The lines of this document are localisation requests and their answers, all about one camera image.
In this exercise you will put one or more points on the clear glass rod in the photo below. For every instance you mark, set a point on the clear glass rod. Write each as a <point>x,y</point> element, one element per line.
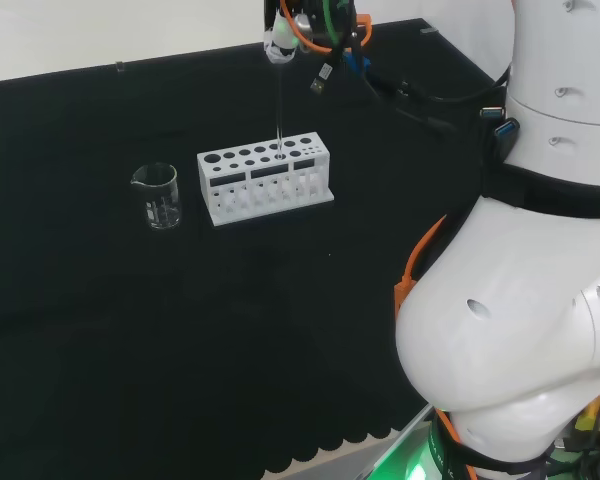
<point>279,110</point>

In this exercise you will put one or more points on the black bench cloth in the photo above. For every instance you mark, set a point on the black bench cloth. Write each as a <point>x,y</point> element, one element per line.
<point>180,325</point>

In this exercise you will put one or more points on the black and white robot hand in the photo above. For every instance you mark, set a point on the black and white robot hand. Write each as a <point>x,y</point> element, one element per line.
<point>281,42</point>

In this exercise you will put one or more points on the clear acrylic cloth clip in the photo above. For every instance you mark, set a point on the clear acrylic cloth clip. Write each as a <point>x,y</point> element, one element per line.
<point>428,30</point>
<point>120,66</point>

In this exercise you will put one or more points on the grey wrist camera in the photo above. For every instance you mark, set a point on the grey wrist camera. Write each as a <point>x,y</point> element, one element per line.
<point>306,22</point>

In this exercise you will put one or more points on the white test tube rack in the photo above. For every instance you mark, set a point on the white test tube rack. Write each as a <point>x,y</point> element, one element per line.
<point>260,180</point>

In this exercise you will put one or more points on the clear glass beaker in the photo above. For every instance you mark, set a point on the clear glass beaker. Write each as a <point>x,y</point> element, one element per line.
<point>160,200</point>

